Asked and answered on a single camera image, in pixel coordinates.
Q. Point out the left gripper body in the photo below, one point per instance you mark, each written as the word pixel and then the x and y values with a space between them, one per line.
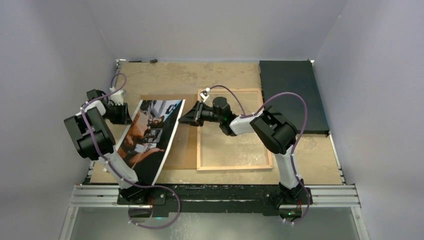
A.
pixel 117 114

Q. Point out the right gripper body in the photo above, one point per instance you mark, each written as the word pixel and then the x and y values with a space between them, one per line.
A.
pixel 203 113

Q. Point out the brown backing board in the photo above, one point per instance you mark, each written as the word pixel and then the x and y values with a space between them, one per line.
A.
pixel 190 100

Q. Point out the picture frame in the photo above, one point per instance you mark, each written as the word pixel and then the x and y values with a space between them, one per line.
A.
pixel 217 152

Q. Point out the printed photo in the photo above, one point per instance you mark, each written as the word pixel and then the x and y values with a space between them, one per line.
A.
pixel 146 143

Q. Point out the clear acrylic sheet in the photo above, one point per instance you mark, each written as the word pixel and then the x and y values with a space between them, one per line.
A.
pixel 183 151

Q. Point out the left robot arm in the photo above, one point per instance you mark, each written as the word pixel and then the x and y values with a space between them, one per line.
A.
pixel 129 190

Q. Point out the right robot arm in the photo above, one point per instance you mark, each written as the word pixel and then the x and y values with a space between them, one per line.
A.
pixel 276 133

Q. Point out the black mounting plate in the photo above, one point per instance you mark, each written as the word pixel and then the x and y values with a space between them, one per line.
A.
pixel 264 199

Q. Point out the black foam mat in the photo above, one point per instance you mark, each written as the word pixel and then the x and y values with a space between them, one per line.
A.
pixel 294 76

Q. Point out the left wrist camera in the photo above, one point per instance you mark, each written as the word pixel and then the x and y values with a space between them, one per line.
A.
pixel 117 96

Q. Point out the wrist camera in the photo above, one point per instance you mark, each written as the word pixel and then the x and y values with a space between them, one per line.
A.
pixel 204 94
pixel 117 96

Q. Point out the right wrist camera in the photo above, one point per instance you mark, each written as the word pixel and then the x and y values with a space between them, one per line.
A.
pixel 204 94

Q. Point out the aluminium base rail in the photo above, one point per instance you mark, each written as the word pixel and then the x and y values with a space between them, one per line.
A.
pixel 323 196

